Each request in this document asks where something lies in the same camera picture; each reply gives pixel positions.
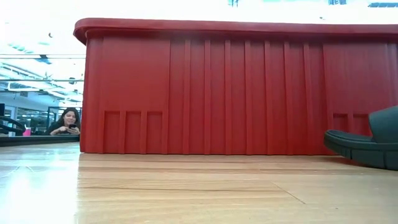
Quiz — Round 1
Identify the black slide sandal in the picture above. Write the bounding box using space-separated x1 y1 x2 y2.
323 105 398 171

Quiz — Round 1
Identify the red plastic bin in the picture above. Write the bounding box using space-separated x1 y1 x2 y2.
73 17 398 156

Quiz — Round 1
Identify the person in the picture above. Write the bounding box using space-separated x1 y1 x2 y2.
45 107 81 136

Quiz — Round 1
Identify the black office chair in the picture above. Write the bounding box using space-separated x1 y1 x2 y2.
0 115 27 136

